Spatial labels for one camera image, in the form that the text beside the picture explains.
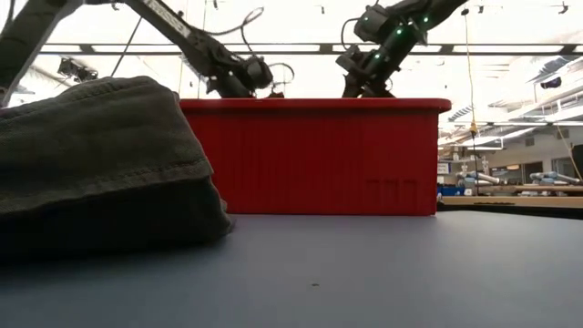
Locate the red plastic bin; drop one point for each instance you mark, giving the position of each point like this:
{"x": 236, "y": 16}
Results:
{"x": 319, "y": 155}

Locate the dark grey shorts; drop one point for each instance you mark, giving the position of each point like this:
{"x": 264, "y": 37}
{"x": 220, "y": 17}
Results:
{"x": 91, "y": 146}

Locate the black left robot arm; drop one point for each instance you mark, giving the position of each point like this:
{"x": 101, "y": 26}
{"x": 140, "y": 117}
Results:
{"x": 168, "y": 18}

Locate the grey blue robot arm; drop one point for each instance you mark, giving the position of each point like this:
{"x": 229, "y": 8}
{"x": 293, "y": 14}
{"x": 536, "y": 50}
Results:
{"x": 483, "y": 177}
{"x": 555, "y": 177}

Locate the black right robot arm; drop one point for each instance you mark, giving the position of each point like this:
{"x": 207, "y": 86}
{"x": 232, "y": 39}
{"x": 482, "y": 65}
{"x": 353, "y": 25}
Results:
{"x": 410, "y": 23}

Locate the white sign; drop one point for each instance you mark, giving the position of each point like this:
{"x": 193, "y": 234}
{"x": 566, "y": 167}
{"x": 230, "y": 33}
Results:
{"x": 444, "y": 168}

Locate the blue storage bins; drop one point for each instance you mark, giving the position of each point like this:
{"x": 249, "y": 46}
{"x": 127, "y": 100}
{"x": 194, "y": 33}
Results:
{"x": 448, "y": 191}

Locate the black ceiling spotlight cluster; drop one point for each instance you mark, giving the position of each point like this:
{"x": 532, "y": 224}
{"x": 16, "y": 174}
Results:
{"x": 75, "y": 69}

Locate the black ceiling dome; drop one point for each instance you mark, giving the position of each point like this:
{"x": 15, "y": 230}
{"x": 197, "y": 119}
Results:
{"x": 551, "y": 83}

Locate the long wooden workbench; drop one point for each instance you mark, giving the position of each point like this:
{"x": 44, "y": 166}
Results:
{"x": 546, "y": 188}

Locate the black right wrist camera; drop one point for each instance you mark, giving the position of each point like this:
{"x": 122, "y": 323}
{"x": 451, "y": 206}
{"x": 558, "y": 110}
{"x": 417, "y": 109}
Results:
{"x": 350, "y": 59}

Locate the black aluminium rig frame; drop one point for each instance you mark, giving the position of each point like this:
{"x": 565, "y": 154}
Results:
{"x": 524, "y": 213}

